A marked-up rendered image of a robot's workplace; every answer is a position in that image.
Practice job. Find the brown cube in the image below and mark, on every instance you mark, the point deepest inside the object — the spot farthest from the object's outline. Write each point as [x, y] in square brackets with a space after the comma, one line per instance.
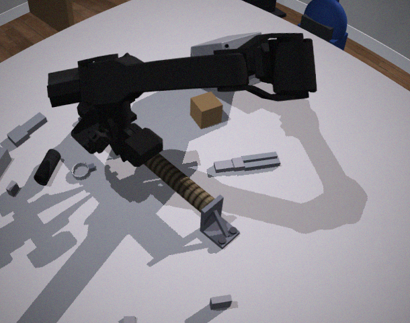
[206, 110]

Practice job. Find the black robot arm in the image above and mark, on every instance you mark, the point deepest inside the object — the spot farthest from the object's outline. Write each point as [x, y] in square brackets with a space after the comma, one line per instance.
[114, 81]

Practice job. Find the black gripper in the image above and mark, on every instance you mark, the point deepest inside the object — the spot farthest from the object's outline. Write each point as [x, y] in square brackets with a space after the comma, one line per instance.
[132, 143]

